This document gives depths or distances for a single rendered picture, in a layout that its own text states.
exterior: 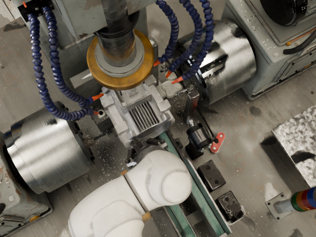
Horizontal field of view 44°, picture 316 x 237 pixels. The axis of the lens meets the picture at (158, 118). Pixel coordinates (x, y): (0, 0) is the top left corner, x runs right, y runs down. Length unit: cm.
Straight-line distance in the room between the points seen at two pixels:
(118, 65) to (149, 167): 29
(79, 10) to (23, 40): 104
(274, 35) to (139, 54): 48
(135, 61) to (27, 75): 76
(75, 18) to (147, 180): 36
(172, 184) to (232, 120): 79
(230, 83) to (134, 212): 61
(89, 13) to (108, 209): 40
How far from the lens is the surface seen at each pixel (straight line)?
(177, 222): 136
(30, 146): 121
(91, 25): 82
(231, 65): 128
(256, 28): 133
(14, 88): 170
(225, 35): 130
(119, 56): 97
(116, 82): 103
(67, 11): 75
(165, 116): 125
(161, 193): 82
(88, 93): 133
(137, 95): 125
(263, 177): 155
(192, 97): 111
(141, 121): 124
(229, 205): 145
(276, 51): 131
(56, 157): 120
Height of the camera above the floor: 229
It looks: 73 degrees down
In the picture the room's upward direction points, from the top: 1 degrees counter-clockwise
